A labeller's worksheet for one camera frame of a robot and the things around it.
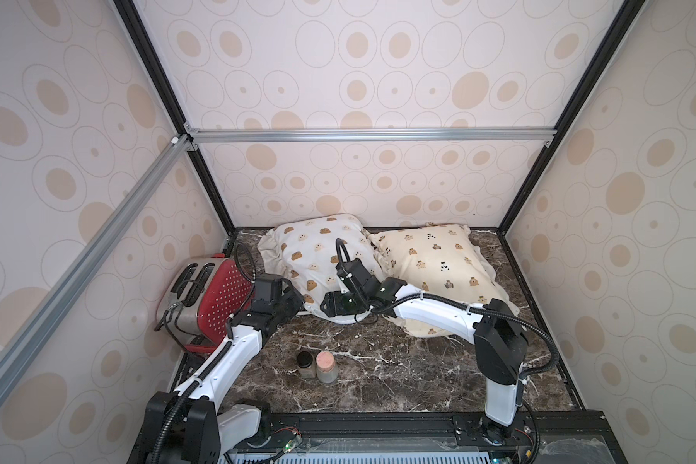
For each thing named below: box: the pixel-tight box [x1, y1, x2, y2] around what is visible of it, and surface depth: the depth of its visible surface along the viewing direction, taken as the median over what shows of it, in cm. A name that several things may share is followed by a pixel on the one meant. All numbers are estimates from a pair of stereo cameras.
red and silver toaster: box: [154, 256, 254, 352], surface depth 81 cm
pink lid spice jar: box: [316, 350, 340, 384], surface depth 78 cm
